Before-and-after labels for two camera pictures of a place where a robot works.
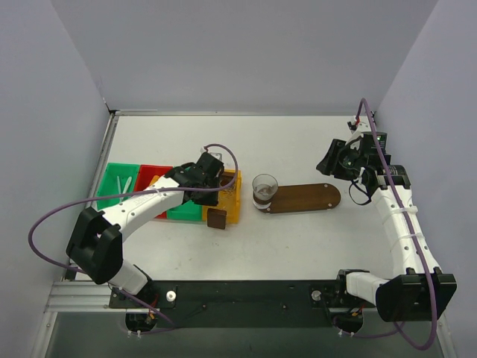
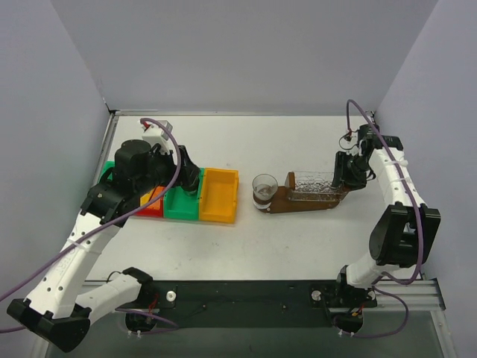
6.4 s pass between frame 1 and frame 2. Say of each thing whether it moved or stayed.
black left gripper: moved
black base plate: stayed
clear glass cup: stayed
